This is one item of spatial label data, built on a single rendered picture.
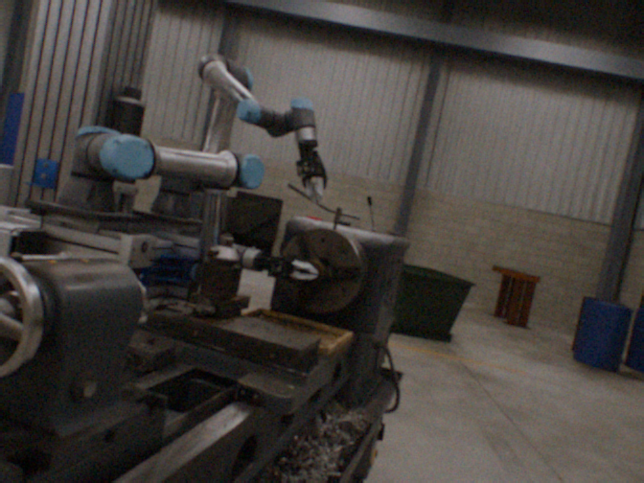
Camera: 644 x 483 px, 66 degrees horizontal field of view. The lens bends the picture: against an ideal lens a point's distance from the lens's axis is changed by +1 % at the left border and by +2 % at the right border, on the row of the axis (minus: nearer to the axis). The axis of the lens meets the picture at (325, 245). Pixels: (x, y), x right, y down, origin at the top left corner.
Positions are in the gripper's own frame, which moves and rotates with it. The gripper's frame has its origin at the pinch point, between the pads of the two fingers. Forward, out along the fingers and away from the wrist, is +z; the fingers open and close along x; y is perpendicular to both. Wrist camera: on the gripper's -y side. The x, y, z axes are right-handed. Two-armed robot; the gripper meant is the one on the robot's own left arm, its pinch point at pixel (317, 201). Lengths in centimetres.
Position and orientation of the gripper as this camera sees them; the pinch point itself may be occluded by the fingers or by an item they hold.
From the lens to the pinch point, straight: 169.9
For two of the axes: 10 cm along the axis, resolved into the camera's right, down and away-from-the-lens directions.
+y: -2.9, -0.1, -9.6
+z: 1.5, 9.9, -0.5
